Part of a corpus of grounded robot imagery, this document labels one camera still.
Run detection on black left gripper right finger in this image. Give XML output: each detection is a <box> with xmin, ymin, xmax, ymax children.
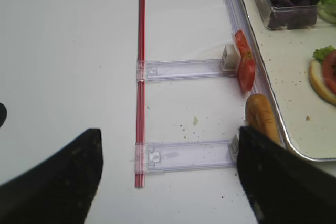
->
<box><xmin>237</xmin><ymin>126</ymin><xmax>335</xmax><ymax>223</ymax></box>

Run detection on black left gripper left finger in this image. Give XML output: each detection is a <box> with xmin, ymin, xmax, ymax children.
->
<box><xmin>1</xmin><ymin>129</ymin><xmax>103</xmax><ymax>223</ymax></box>

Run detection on upright tomato slices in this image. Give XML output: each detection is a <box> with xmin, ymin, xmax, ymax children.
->
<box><xmin>235</xmin><ymin>29</ymin><xmax>256</xmax><ymax>93</ymax></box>

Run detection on tomato slices on bun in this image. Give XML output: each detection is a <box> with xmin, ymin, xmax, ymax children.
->
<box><xmin>322</xmin><ymin>50</ymin><xmax>336</xmax><ymax>94</ymax></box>

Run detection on lettuce leaf on bun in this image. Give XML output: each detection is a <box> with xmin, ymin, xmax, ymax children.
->
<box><xmin>313</xmin><ymin>45</ymin><xmax>335</xmax><ymax>63</ymax></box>

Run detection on white tomato pusher block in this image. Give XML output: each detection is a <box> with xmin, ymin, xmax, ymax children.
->
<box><xmin>221</xmin><ymin>44</ymin><xmax>241</xmax><ymax>73</ymax></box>

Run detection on clear tomato track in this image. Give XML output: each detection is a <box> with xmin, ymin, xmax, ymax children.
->
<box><xmin>136</xmin><ymin>59</ymin><xmax>236</xmax><ymax>82</ymax></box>

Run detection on white metal tray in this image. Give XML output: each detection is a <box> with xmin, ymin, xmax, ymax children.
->
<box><xmin>240</xmin><ymin>0</ymin><xmax>335</xmax><ymax>162</ymax></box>

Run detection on upright bun bottom half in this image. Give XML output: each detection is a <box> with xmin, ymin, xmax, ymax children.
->
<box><xmin>245</xmin><ymin>94</ymin><xmax>282</xmax><ymax>146</ymax></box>

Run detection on clear bun bottom track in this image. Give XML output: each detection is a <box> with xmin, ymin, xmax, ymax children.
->
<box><xmin>134</xmin><ymin>134</ymin><xmax>239</xmax><ymax>175</ymax></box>

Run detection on bottom bun on tray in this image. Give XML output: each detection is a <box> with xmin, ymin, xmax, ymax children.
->
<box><xmin>308</xmin><ymin>60</ymin><xmax>335</xmax><ymax>105</ymax></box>

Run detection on left clear divider rail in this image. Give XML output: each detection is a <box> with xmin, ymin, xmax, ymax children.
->
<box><xmin>223</xmin><ymin>0</ymin><xmax>286</xmax><ymax>148</ymax></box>

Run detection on left red rail strip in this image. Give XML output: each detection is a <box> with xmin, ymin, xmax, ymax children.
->
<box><xmin>134</xmin><ymin>0</ymin><xmax>145</xmax><ymax>188</ymax></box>

